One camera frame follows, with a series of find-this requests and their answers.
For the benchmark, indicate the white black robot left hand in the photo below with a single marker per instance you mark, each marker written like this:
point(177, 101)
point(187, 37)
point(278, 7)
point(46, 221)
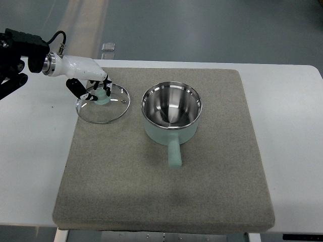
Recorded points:
point(78, 68)

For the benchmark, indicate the glass lid with green knob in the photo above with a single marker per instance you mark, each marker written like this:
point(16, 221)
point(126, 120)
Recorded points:
point(97, 113)

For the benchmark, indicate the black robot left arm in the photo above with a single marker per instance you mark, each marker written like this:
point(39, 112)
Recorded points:
point(14, 46)

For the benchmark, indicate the metal floor plate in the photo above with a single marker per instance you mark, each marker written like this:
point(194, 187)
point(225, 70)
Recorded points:
point(108, 51)

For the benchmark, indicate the mint green saucepan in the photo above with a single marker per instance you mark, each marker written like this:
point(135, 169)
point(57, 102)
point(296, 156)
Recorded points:
point(171, 113)

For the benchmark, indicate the beige square mat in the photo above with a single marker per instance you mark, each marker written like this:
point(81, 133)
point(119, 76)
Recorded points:
point(117, 178)

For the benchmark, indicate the metal table frame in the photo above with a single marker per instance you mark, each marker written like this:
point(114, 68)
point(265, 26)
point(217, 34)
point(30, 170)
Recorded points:
point(63, 235)

